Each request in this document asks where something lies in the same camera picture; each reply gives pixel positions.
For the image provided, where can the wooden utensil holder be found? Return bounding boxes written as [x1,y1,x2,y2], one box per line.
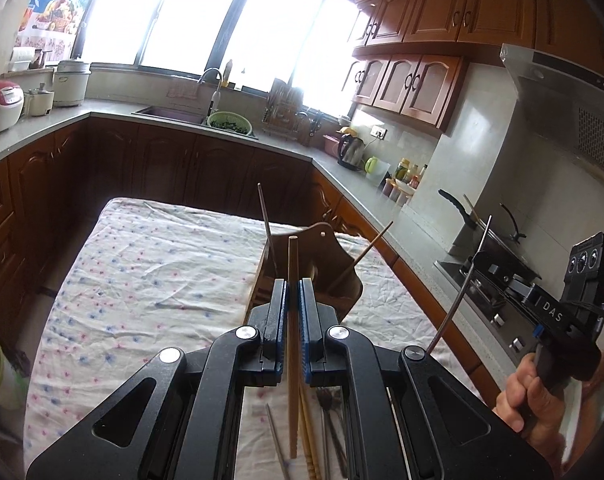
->
[242,221,364,325]

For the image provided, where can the steel fork centre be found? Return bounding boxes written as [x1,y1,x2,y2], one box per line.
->
[316,388,349,479]

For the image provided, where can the knife block rack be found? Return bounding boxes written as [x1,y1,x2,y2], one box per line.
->
[262,78,303,134]

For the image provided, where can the steel chopstick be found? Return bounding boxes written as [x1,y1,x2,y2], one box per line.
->
[265,403,291,480]
[426,213,494,356]
[256,182,278,278]

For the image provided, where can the tropical fruit poster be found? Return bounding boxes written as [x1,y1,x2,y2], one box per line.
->
[14,0,90,65]

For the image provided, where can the floral white tablecloth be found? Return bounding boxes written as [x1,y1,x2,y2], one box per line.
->
[23,196,483,480]

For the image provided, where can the gas stove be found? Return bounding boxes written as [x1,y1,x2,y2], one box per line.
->
[433,253,573,366]

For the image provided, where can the upper wooden cabinets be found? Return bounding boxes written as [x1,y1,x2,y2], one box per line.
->
[344,0,604,131]

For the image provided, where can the black wok with lid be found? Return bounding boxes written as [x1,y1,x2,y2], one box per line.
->
[438,188,541,282]

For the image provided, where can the white red rice cooker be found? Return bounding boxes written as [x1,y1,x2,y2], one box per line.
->
[0,80,24,132]

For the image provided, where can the white tall cooker pot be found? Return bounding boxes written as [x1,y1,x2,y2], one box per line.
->
[52,60,90,107]

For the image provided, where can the right hand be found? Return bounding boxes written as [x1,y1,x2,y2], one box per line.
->
[493,353,564,463]

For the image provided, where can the range hood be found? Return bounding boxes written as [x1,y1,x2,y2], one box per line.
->
[500,44,604,180]

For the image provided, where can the small white pot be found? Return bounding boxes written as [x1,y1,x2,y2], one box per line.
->
[23,82,55,117]

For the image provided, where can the chrome sink faucet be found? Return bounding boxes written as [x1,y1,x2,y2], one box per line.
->
[196,67,224,116]

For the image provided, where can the wall power outlet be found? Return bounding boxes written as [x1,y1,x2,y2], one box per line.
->
[369,125,388,140]

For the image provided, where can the green mug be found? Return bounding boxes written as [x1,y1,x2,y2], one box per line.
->
[364,156,379,174]

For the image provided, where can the steel electric kettle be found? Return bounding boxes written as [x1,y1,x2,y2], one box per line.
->
[338,133,365,171]

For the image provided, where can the brown wooden chopstick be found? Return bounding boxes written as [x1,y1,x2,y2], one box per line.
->
[299,385,322,480]
[286,235,301,460]

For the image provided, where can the green colander basin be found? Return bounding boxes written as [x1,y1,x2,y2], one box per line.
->
[206,110,253,136]

